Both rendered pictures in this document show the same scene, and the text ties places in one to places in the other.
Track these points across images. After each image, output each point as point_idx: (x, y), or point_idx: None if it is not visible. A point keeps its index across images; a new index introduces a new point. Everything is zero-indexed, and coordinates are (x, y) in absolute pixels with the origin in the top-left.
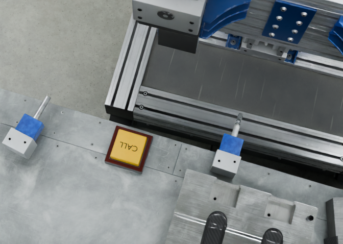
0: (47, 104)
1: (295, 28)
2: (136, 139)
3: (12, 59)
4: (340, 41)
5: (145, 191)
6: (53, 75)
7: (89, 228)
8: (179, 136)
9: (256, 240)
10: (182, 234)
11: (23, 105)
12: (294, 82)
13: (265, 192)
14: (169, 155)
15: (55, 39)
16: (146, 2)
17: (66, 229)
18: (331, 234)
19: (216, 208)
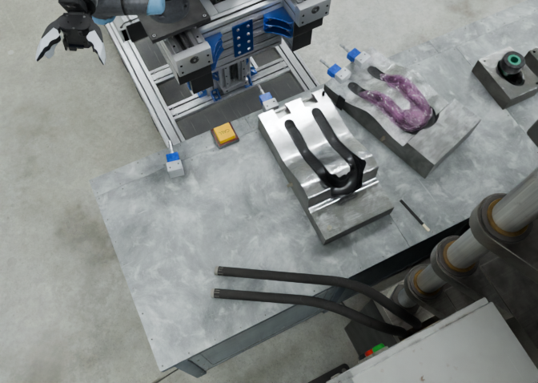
0: (171, 144)
1: (248, 39)
2: (224, 126)
3: None
4: (271, 29)
5: (246, 146)
6: None
7: (238, 179)
8: None
9: (311, 118)
10: (280, 139)
11: (160, 156)
12: (260, 94)
13: (297, 98)
14: (243, 125)
15: None
16: (182, 58)
17: (228, 187)
18: (336, 99)
19: (283, 119)
